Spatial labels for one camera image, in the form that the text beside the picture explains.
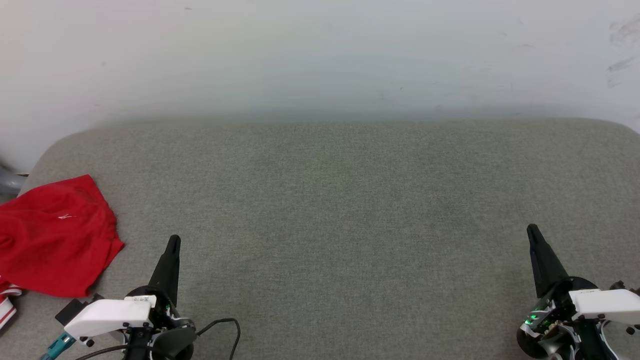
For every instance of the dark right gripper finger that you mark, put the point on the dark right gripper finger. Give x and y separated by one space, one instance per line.
540 280
555 272

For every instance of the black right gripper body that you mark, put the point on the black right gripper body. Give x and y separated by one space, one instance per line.
550 330

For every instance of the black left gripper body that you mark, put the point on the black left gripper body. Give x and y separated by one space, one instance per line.
172 340

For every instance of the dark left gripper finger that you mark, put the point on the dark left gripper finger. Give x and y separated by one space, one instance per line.
160 277
172 280

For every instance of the red basketball jersey number 23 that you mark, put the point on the red basketball jersey number 23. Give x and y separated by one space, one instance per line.
55 240

